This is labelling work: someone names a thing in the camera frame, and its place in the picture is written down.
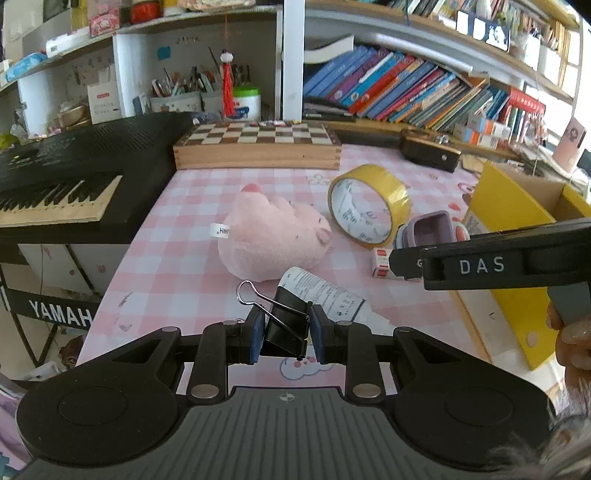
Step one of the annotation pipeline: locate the white spray bottle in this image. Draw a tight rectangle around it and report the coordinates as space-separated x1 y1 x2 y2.
279 267 394 335

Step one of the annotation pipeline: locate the black binder clip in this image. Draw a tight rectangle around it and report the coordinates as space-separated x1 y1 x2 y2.
236 280 310 363

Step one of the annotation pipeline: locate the white staples box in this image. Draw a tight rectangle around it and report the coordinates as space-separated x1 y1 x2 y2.
372 248 403 280

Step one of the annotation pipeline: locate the pink plush pig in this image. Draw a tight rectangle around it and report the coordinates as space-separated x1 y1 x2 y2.
209 184 332 282

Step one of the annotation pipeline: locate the yellow tape roll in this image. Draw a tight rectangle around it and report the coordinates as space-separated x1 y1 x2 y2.
328 164 411 249

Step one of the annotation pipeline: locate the person right hand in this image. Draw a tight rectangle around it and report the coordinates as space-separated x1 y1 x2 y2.
547 303 591 389

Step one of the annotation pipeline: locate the yellow cardboard box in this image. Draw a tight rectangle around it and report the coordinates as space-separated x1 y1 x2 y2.
462 163 590 369

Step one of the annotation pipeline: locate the pink checkered tablecloth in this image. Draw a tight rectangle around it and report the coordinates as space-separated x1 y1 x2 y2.
75 142 569 398

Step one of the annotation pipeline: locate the dark wooden small box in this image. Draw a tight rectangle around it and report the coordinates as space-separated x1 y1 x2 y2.
400 129 462 173

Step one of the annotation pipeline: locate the white bookshelf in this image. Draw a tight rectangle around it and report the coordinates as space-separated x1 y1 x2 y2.
1 1 581 135

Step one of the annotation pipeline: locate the wooden chess board box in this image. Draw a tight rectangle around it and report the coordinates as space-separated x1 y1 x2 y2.
173 121 342 170

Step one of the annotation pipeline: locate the black Yamaha keyboard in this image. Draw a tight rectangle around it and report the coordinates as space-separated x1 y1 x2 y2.
1 113 192 244

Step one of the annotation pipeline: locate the green lid white jar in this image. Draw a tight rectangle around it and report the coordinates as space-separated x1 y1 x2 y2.
233 84 262 122

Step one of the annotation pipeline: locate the smartphone on shelf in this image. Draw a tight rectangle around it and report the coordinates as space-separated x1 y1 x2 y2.
456 11 510 52

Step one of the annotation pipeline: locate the red tassel ornament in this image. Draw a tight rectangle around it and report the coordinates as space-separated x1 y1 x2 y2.
221 50 235 118

